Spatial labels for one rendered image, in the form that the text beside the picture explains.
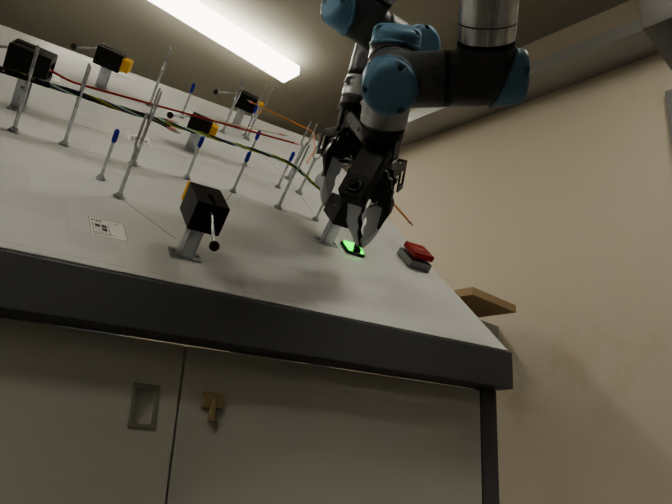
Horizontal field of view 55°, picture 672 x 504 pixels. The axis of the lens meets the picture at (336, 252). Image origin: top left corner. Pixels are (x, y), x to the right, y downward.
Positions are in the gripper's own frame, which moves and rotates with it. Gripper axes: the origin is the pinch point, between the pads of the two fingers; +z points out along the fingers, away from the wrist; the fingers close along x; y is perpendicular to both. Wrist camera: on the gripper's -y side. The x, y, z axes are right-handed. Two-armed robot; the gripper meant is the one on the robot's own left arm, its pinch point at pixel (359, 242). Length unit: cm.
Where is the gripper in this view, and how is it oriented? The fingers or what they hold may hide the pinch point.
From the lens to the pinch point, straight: 109.5
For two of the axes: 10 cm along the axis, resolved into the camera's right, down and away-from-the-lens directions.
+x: -8.9, -3.1, 3.4
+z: -1.2, 8.7, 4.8
